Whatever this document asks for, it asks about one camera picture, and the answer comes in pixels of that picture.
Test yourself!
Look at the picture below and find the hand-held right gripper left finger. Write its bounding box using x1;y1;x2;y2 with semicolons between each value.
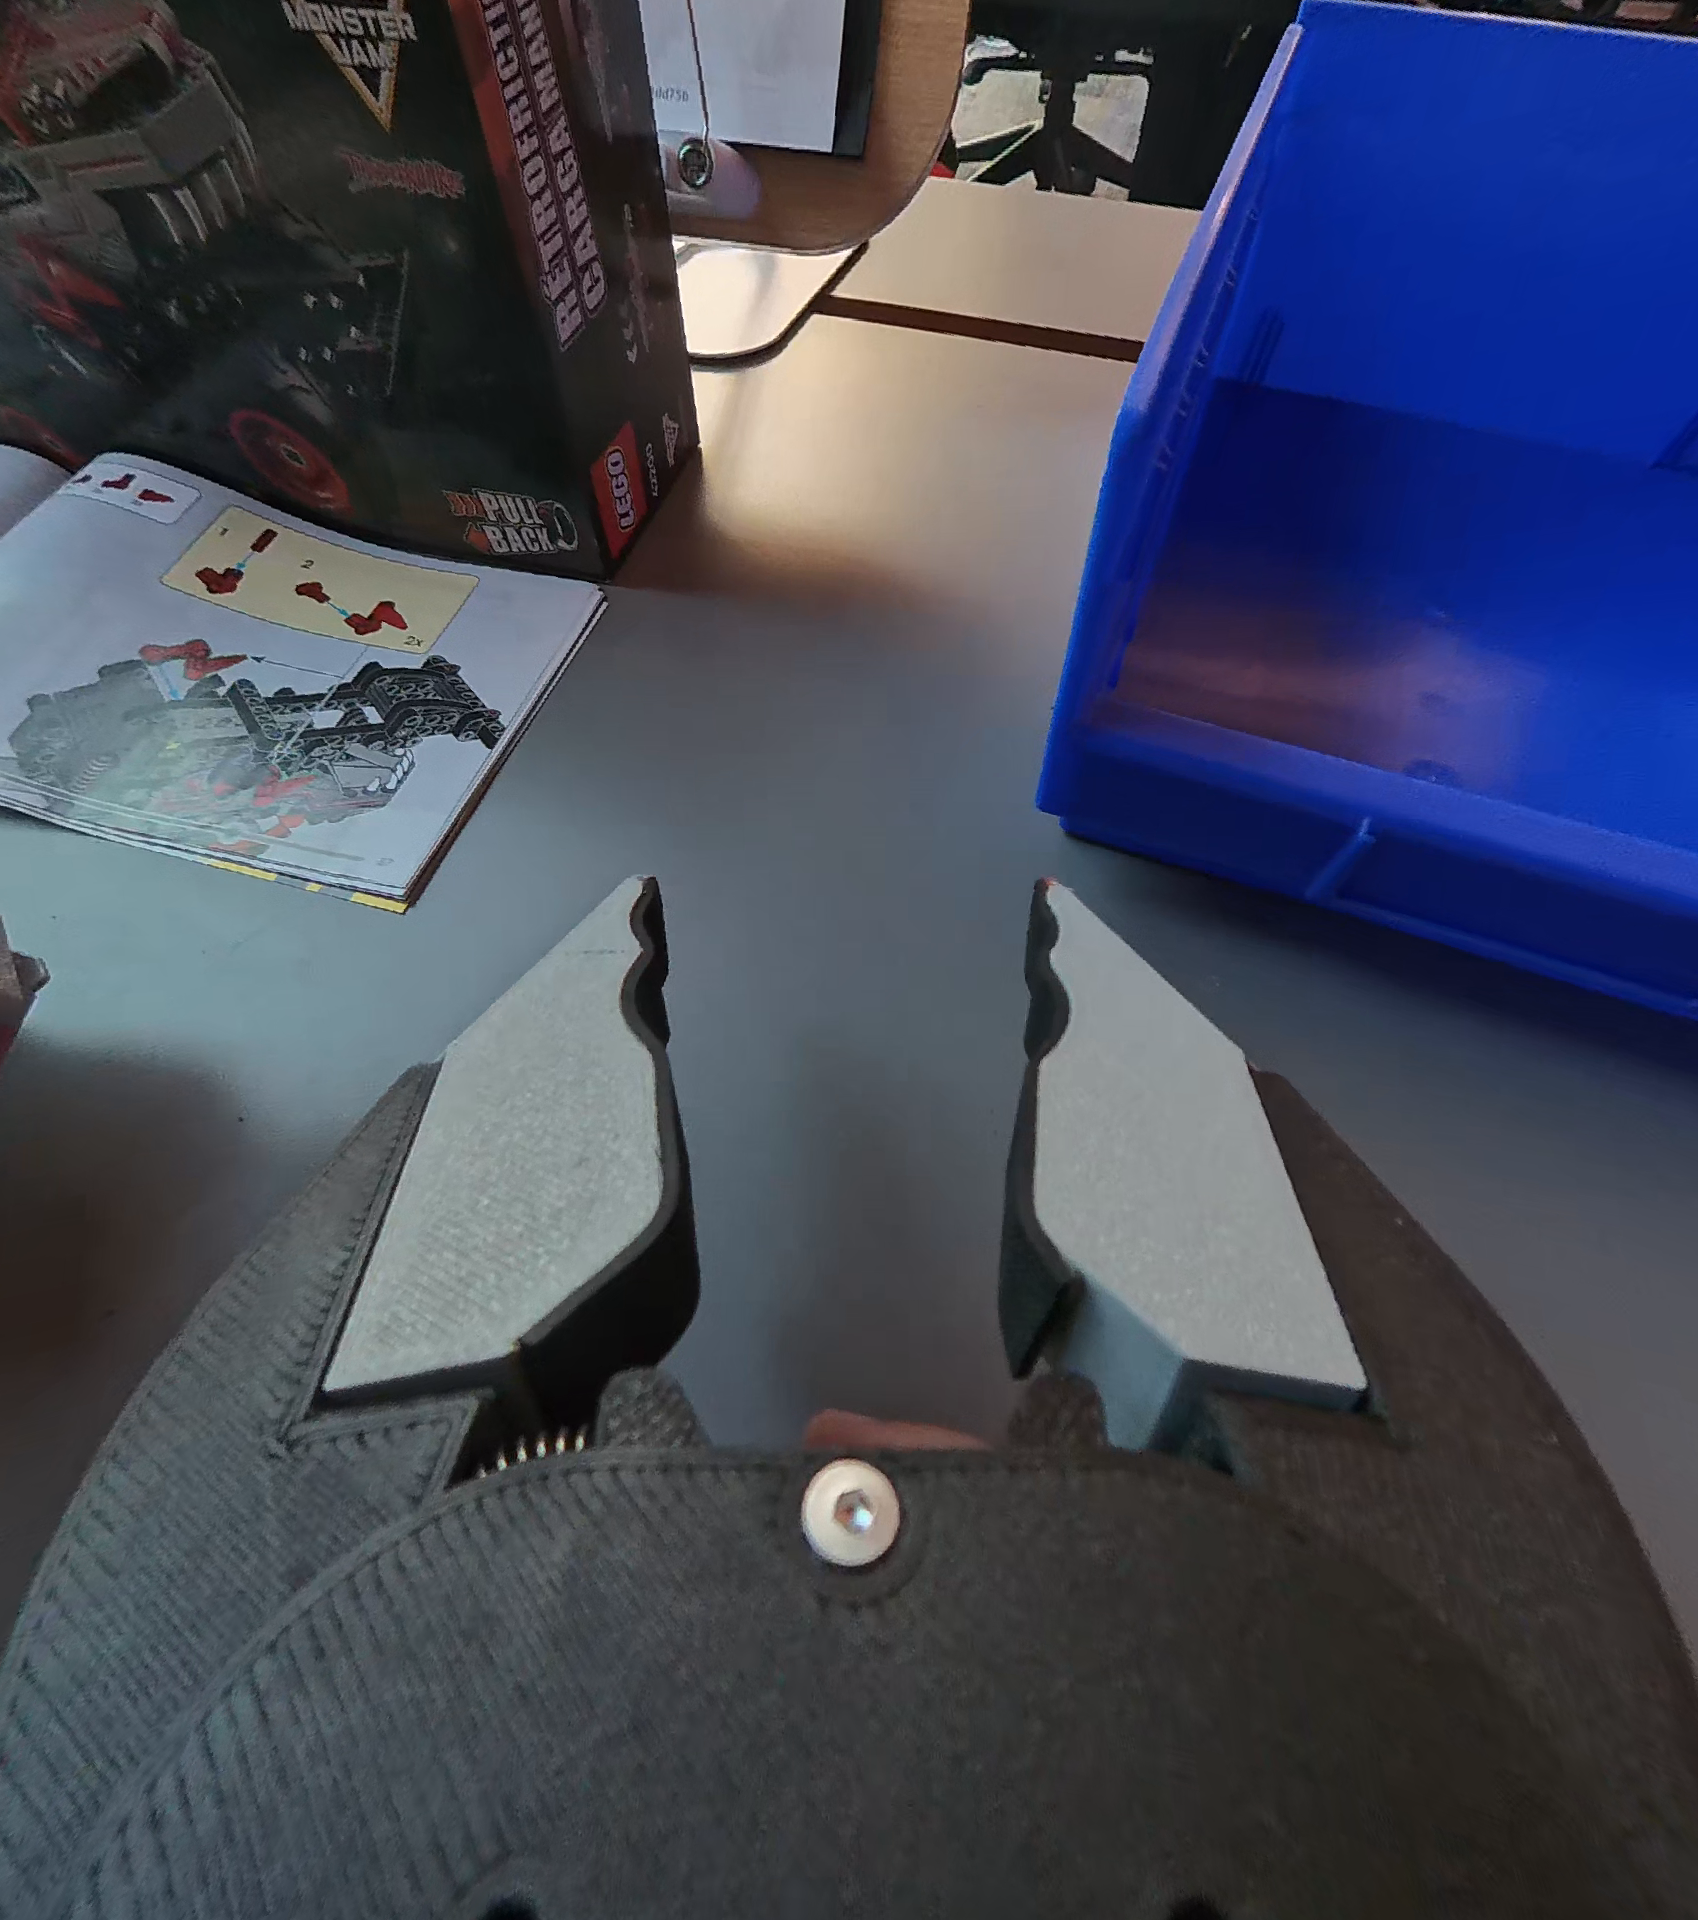
312;873;703;1404

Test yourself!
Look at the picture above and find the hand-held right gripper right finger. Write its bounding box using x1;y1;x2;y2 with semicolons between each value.
995;876;1373;1467

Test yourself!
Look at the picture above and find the lego instruction booklet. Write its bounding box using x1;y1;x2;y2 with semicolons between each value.
0;441;609;916

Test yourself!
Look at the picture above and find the dark lego set box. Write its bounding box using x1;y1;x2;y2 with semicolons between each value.
0;0;706;584

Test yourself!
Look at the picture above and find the blue plastic storage bin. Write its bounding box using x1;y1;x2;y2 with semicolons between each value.
1036;0;1698;1061

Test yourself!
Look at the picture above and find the small grey webcam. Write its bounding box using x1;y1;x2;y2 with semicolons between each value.
656;132;770;221

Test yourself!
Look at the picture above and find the black office chair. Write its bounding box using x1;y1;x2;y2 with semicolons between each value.
954;0;1309;190

